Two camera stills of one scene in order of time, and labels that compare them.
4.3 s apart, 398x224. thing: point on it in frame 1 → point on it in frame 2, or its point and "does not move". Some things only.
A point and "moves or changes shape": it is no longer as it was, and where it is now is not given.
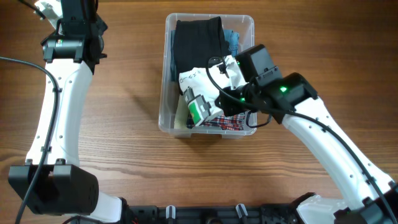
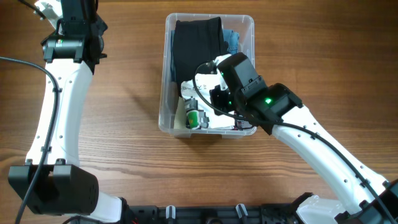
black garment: x=196 y=42 does not move
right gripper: x=229 y=107 → x=216 y=94
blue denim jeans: x=232 y=38 does not move
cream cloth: x=180 y=121 does not move
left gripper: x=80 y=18 does not move
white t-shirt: x=200 y=95 moves or changes shape
